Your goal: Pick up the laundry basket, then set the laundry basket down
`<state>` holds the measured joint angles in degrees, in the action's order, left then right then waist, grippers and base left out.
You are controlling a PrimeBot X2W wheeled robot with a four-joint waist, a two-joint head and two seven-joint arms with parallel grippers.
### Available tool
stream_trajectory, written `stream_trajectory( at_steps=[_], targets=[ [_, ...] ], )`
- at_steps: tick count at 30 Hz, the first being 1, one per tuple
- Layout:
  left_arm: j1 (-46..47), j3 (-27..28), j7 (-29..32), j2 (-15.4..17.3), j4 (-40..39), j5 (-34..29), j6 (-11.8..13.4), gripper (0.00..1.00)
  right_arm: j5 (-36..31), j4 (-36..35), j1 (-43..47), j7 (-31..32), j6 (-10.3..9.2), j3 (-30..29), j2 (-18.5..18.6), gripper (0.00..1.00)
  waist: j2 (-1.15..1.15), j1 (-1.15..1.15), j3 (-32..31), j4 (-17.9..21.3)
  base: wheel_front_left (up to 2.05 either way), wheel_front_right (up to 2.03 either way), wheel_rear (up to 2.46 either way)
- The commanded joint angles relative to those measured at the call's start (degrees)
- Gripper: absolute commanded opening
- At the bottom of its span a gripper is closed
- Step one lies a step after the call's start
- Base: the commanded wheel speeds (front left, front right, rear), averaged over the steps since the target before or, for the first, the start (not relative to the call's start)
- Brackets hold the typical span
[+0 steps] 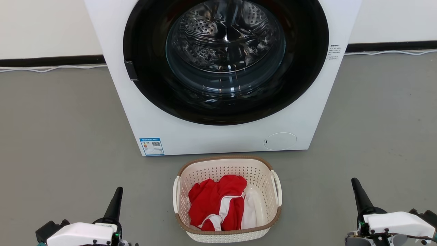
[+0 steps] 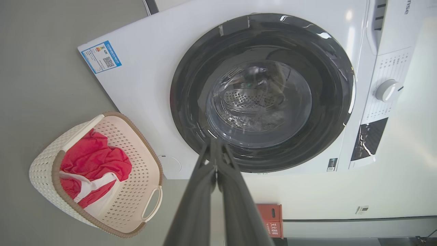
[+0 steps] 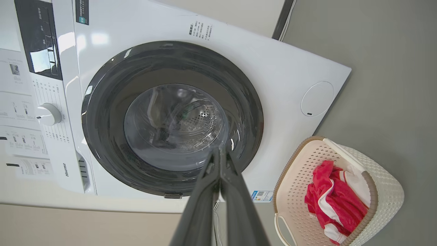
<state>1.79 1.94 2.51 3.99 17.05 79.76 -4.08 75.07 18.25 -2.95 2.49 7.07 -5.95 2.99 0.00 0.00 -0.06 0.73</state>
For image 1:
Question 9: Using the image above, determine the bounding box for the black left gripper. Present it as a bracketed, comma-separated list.
[93, 187, 124, 246]

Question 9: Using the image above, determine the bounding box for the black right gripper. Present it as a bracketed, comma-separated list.
[351, 178, 388, 236]

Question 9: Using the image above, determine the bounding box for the cream perforated laundry basket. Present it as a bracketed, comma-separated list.
[172, 156, 283, 243]

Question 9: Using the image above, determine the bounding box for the blue energy label sticker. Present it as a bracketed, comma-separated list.
[139, 138, 165, 156]

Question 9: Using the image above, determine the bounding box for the red and white garment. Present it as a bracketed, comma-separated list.
[188, 175, 258, 232]

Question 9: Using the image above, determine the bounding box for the round white filter cover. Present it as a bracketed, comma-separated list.
[264, 132, 297, 151]

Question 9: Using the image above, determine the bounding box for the white front-load washing machine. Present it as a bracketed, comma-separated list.
[84, 0, 363, 157]

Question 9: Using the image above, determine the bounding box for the black washer door latch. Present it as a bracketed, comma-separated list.
[124, 60, 138, 81]

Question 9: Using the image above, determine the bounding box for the black round washer door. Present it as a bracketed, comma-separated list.
[123, 0, 329, 125]

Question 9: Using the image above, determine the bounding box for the small printed text label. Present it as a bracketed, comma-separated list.
[326, 44, 342, 60]

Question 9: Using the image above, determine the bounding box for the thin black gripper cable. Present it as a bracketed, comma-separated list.
[389, 232, 437, 240]

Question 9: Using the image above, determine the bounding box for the white floor cable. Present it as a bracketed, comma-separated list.
[345, 50, 437, 56]
[0, 64, 108, 73]

